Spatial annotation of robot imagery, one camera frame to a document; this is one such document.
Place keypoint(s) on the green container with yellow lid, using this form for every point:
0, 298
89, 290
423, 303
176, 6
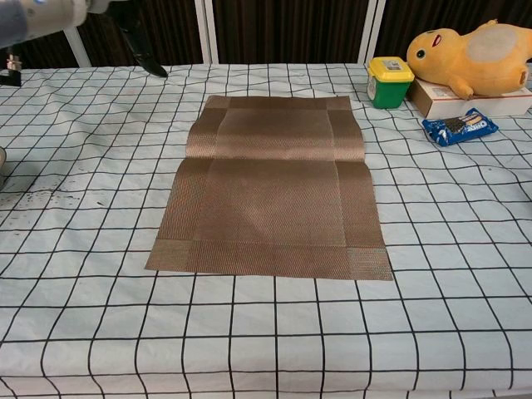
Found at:
388, 89

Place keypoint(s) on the white double frame post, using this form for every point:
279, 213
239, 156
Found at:
207, 31

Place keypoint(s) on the yellow plush toy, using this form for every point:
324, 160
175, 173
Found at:
469, 58

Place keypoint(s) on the white black-checked tablecloth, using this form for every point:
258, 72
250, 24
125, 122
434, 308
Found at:
249, 332

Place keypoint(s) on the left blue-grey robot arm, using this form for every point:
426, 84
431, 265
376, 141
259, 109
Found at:
45, 16

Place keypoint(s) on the white cardboard box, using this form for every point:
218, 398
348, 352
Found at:
449, 104

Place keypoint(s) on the stainless steel bowl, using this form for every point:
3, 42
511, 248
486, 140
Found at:
2, 166

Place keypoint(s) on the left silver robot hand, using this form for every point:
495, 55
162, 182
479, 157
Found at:
141, 50

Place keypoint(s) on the brown woven placemat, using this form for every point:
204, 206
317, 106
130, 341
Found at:
270, 195

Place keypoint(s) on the blue cookie packet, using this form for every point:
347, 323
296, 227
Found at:
459, 126

